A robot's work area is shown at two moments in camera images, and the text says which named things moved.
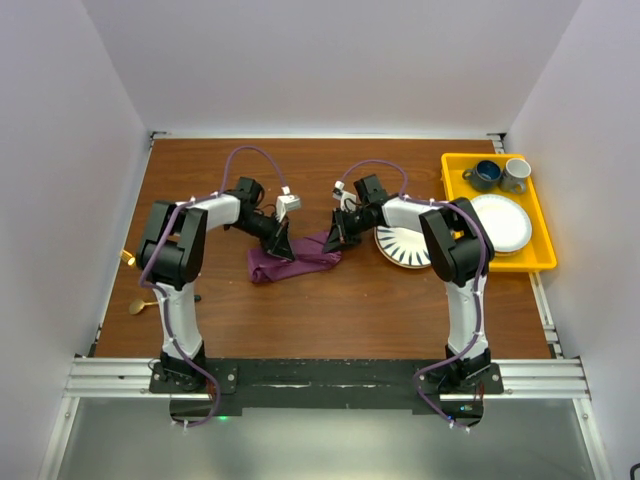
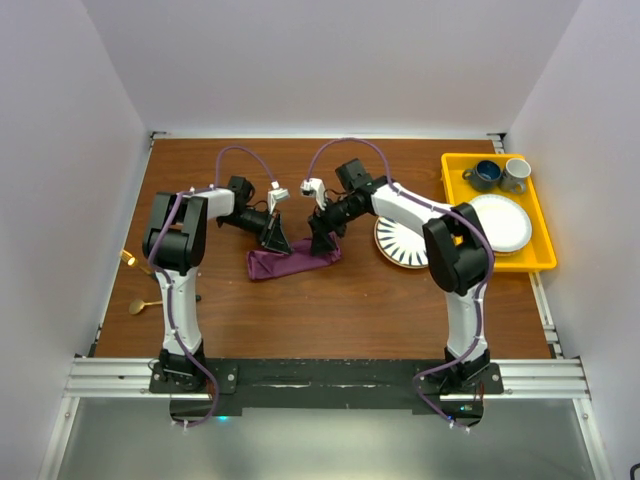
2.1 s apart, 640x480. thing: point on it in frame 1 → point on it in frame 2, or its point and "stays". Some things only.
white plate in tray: x=507 y=223 stays
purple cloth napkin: x=308 y=252 stays
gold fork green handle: x=127 y=257 stays
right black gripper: x=339 y=235 → x=322 y=224
